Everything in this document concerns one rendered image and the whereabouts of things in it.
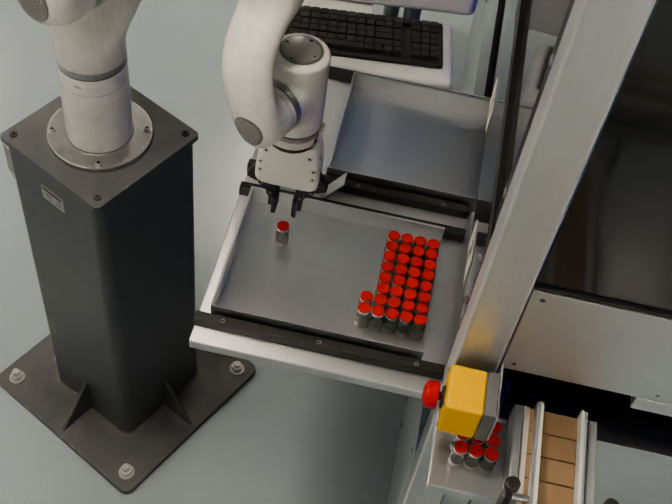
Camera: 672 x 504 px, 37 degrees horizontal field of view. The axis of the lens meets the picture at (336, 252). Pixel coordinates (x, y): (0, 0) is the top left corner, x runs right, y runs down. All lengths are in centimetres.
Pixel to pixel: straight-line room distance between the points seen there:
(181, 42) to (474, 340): 219
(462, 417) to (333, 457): 111
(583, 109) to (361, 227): 74
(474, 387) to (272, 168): 45
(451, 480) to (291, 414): 107
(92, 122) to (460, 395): 81
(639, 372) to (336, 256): 55
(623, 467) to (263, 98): 82
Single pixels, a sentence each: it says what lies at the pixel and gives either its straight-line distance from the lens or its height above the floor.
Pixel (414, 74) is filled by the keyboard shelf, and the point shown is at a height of 80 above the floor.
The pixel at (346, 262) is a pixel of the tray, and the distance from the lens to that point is 170.
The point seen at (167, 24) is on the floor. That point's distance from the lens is 349.
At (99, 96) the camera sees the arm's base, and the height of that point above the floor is 101.
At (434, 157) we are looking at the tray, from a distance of 188.
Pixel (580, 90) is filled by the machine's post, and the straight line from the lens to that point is 107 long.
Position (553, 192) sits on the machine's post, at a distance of 118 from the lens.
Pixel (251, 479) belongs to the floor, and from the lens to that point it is 245.
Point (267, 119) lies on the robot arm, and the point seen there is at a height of 127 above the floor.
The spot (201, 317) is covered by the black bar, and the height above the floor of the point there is 90.
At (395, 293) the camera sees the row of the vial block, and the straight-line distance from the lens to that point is 161.
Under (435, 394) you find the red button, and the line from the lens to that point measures 142.
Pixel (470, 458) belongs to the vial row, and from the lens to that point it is 150.
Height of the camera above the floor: 222
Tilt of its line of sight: 52 degrees down
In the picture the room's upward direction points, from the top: 9 degrees clockwise
